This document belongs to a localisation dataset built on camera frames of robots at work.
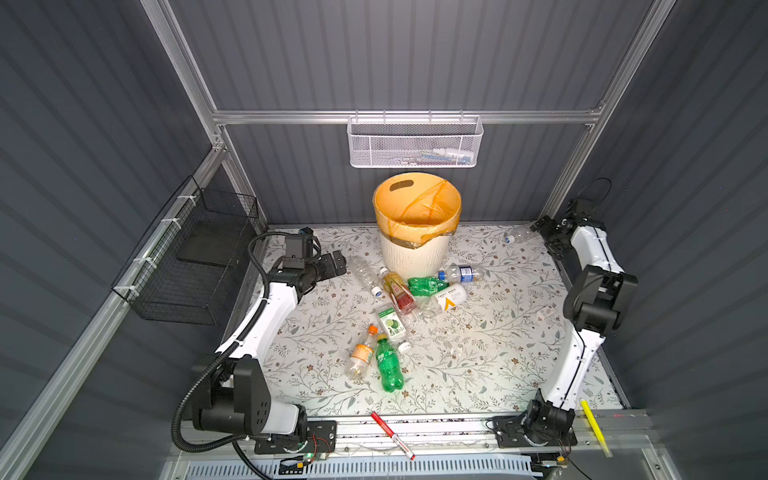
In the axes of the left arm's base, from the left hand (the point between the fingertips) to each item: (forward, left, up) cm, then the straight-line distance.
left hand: (331, 263), depth 86 cm
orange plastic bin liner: (+25, -26, -2) cm, 36 cm away
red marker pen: (-42, -16, -17) cm, 48 cm away
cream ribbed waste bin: (+3, -28, -5) cm, 29 cm away
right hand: (+11, -70, -5) cm, 71 cm away
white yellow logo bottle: (-7, -34, -12) cm, 36 cm away
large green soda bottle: (-25, -15, -14) cm, 33 cm away
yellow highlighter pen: (-44, -67, -18) cm, 82 cm away
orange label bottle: (-22, -8, -14) cm, 28 cm away
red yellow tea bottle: (-4, -20, -12) cm, 24 cm away
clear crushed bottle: (+5, -9, -13) cm, 17 cm away
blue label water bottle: (+3, -41, -13) cm, 43 cm away
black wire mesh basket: (-6, +32, +11) cm, 35 cm away
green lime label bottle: (-13, -17, -15) cm, 26 cm away
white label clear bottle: (+20, -69, -13) cm, 73 cm away
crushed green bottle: (0, -29, -15) cm, 33 cm away
